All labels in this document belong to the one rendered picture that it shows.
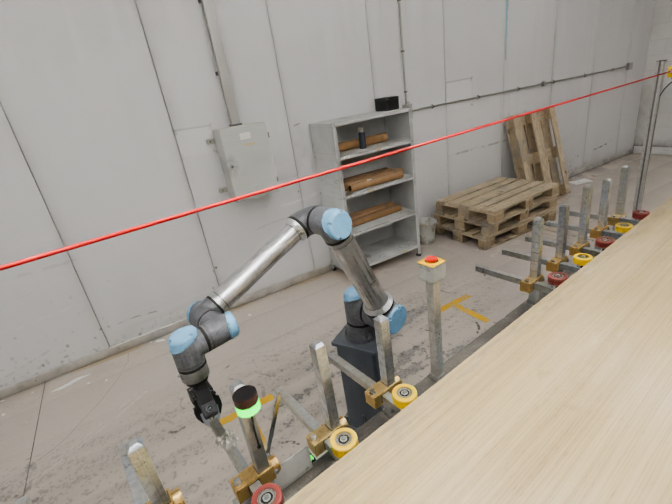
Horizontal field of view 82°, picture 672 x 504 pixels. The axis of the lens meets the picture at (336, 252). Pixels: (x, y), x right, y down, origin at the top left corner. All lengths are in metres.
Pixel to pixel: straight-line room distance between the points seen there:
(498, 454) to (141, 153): 3.09
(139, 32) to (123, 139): 0.78
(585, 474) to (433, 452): 0.35
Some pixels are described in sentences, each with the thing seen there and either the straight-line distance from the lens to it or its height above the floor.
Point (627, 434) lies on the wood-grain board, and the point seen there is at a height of 0.90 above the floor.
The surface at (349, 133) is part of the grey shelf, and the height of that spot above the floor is 1.38.
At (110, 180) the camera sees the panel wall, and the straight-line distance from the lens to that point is 3.48.
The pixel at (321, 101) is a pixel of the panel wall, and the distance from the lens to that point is 3.95.
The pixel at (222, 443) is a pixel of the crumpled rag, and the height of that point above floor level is 0.87.
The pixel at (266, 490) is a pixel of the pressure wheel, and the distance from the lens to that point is 1.18.
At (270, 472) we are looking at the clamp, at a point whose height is 0.86.
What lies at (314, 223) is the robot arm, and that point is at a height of 1.35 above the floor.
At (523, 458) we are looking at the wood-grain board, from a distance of 1.20.
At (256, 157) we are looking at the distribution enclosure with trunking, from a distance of 3.43.
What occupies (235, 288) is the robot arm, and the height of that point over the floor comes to 1.21.
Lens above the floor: 1.82
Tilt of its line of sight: 23 degrees down
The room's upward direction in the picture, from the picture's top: 9 degrees counter-clockwise
